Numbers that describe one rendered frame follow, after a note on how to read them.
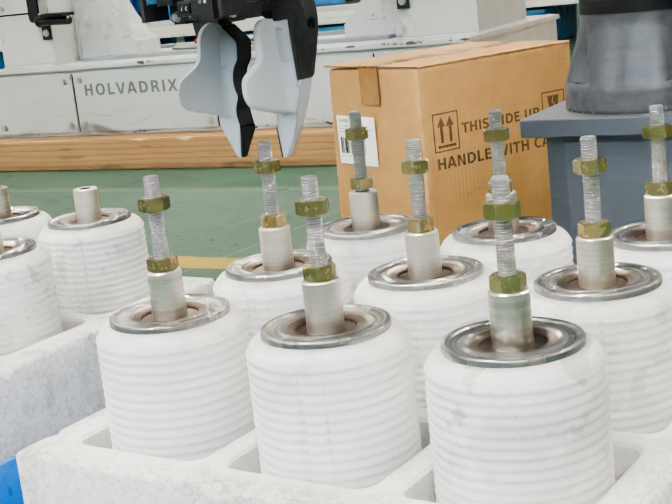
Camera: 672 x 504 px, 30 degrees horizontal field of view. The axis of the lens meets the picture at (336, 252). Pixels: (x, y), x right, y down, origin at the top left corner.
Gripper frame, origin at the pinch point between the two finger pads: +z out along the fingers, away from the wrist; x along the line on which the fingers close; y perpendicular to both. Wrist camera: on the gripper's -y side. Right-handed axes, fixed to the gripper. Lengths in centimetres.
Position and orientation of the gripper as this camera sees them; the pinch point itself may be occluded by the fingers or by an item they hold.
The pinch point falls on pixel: (269, 135)
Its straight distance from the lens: 87.1
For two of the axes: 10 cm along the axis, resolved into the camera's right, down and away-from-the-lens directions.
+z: 1.1, 9.7, 2.2
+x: 8.0, 0.5, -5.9
